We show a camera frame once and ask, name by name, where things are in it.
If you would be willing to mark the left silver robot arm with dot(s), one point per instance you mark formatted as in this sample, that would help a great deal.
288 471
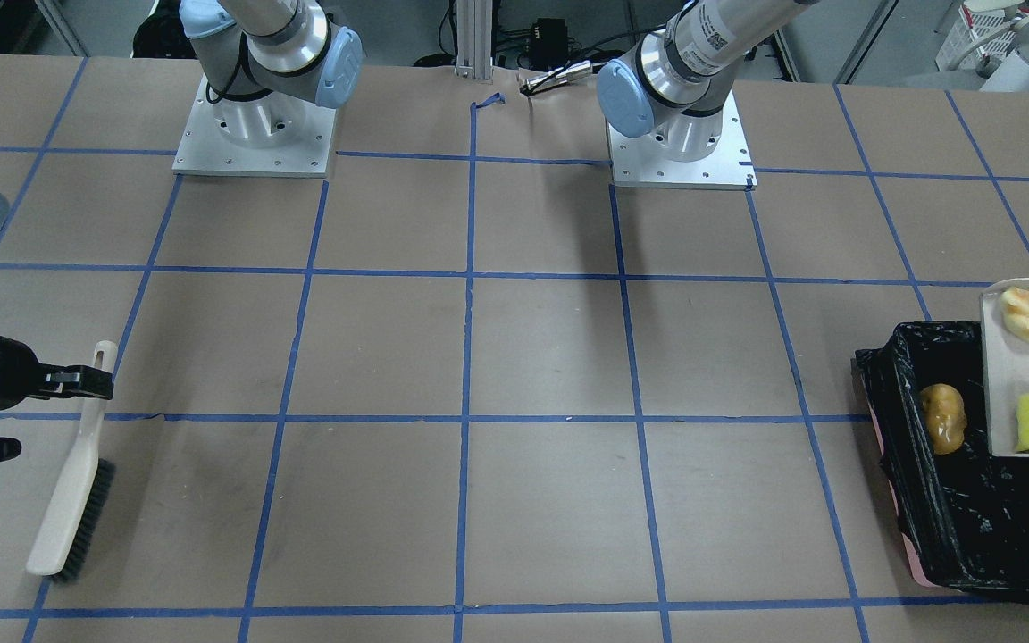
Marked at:
672 86

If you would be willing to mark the beige hand brush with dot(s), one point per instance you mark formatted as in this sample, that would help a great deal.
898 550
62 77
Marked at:
63 541

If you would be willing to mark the black lined trash bin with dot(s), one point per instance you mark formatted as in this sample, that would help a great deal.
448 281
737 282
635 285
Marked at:
966 515

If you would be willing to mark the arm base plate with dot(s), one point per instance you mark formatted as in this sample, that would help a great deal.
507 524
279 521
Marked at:
687 152
276 136

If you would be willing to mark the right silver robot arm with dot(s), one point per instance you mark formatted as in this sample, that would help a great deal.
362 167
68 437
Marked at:
265 64

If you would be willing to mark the aluminium frame post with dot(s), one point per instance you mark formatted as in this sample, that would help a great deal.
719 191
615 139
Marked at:
474 40

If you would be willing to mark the brown potato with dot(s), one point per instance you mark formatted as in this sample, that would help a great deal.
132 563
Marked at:
945 417

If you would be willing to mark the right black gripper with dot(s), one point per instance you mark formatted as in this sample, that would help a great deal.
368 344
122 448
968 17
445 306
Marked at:
18 373

